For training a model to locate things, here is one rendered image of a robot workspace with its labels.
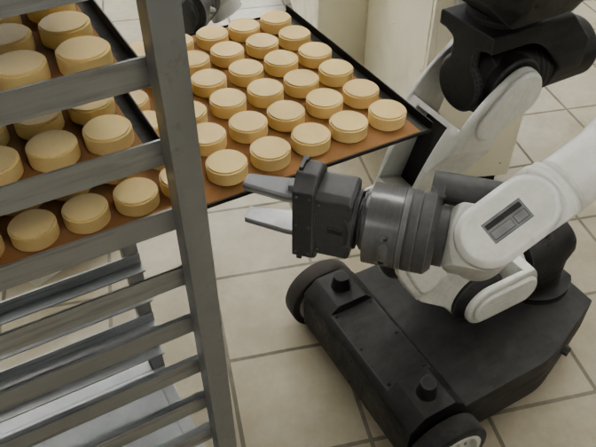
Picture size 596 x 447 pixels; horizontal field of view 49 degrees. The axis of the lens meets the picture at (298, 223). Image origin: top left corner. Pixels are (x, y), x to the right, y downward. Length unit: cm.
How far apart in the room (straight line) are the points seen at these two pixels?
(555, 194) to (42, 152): 50
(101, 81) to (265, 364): 125
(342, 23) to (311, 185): 194
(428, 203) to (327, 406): 108
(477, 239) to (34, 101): 42
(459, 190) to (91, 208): 39
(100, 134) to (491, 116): 68
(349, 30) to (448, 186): 194
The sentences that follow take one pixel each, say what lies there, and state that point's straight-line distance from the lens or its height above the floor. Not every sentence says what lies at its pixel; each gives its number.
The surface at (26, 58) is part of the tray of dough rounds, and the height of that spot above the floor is 115.
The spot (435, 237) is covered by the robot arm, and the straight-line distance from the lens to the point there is 67.
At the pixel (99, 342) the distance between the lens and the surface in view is 146.
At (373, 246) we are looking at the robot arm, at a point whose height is 97.
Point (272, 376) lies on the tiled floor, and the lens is 174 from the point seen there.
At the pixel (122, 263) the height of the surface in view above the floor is 51.
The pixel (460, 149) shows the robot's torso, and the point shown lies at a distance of 115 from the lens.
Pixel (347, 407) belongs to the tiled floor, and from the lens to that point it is 169.
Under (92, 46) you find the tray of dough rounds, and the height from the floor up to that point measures 115.
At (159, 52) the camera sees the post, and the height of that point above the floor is 117.
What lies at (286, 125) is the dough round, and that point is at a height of 96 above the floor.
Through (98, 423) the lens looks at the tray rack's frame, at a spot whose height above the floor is 15.
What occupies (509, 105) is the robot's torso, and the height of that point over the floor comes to 85.
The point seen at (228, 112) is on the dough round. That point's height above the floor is 96.
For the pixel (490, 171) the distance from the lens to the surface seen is 225.
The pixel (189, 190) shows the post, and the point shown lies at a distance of 67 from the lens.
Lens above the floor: 144
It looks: 43 degrees down
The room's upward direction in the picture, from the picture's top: straight up
